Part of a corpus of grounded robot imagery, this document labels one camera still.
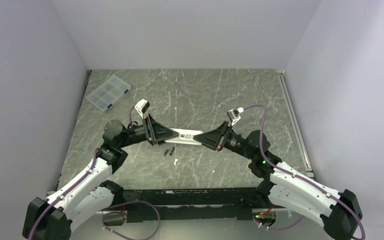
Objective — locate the black green battery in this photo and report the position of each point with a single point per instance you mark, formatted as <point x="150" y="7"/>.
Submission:
<point x="172" y="151"/>
<point x="166" y="152"/>

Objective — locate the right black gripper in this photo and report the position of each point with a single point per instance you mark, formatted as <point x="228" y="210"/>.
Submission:
<point x="212" y="140"/>

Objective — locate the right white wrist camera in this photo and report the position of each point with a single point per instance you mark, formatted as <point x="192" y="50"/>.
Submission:
<point x="234" y="115"/>

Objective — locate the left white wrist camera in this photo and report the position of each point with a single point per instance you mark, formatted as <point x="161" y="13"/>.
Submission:
<point x="141" y="107"/>

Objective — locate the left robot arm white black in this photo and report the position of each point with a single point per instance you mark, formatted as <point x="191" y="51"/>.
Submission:
<point x="58" y="215"/>

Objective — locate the black green battery right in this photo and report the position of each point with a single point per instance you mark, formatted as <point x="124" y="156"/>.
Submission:
<point x="172" y="151"/>

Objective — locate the black green battery left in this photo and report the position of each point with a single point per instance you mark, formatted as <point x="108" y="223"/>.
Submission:
<point x="166" y="152"/>

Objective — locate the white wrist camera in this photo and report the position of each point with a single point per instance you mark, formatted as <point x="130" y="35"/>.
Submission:
<point x="234" y="115"/>
<point x="141" y="107"/>

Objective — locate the white remote control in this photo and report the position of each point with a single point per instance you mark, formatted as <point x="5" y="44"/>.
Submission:
<point x="185" y="137"/>

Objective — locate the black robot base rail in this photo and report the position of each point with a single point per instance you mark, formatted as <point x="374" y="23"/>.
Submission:
<point x="239" y="203"/>

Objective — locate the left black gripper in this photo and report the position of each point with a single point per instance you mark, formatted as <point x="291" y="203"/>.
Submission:
<point x="155" y="132"/>

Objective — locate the aluminium rail right edge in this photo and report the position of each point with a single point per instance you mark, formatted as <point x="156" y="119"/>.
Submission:
<point x="295" y="124"/>

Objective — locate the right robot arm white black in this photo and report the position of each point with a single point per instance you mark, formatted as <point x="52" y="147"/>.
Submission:
<point x="337" y="212"/>

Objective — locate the clear plastic compartment box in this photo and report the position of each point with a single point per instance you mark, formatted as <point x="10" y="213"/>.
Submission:
<point x="109" y="93"/>

